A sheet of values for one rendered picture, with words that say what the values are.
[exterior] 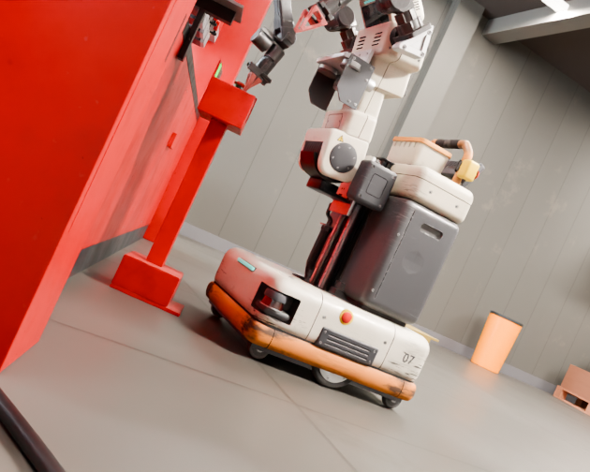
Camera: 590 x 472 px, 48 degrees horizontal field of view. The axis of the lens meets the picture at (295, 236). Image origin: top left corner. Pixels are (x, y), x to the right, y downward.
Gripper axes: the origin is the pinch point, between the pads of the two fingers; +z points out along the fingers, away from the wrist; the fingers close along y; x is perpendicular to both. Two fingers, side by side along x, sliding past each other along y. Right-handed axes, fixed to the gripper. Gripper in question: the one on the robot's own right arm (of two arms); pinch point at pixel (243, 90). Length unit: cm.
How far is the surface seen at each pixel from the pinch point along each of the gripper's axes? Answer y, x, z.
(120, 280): -6, 20, 77
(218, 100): 6.8, 15.0, 10.2
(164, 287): -18, 23, 70
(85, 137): 35, 125, 40
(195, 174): -3.8, 11.0, 34.2
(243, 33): -8, -201, -55
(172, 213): -6, 12, 50
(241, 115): -1.8, 17.3, 9.2
